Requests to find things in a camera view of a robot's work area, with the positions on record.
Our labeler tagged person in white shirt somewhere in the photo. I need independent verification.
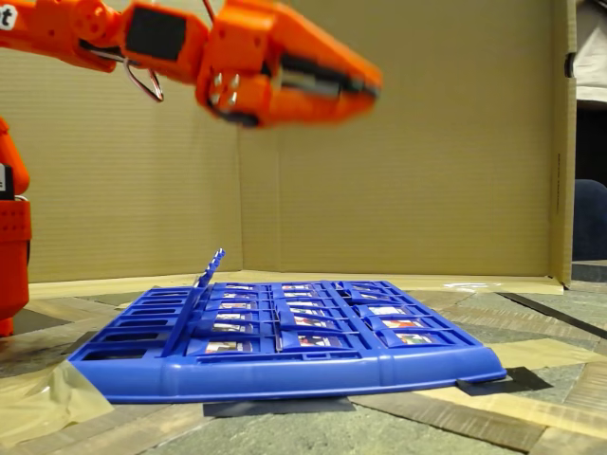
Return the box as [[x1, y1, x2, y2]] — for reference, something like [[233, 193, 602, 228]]
[[575, 0, 607, 182]]

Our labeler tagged brown packing tape piece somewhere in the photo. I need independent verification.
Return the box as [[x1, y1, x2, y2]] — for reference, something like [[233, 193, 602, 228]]
[[490, 337, 607, 372]]

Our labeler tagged purple illustrated game card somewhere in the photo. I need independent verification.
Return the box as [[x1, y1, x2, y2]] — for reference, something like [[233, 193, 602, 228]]
[[207, 300, 260, 312]]

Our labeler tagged purple Safeguard game card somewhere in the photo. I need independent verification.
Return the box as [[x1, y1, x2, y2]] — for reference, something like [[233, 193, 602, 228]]
[[277, 315, 340, 332]]

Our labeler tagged blue plastic guessing game board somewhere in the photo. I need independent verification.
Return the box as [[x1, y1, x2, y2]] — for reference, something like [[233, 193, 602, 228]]
[[67, 279, 508, 405]]

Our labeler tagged Bumbler blue flip tile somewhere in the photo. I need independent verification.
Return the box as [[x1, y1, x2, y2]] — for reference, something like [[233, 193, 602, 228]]
[[364, 316, 428, 332]]

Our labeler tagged purple Ultrasonic game card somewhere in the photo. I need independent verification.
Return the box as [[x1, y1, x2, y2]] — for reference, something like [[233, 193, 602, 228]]
[[279, 330, 355, 353]]

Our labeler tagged brown cardboard box wall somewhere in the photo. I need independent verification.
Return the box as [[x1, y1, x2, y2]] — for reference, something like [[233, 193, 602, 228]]
[[0, 0, 579, 290]]

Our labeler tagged dark blue chair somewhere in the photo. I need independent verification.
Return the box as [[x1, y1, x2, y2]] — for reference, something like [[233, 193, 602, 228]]
[[572, 178, 607, 263]]

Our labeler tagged white red servo wire loop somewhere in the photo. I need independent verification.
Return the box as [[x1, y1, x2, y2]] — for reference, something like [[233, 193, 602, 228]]
[[122, 57, 166, 103]]

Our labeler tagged Mr Mist blue flip tile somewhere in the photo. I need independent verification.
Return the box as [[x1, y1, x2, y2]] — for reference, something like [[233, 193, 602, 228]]
[[355, 304, 416, 318]]

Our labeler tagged long black tape line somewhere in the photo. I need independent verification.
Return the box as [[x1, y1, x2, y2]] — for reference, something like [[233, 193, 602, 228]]
[[497, 291, 607, 342]]

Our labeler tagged crumpled clear packing tape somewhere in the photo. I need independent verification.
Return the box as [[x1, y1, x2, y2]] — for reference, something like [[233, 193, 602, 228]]
[[0, 359, 115, 449]]

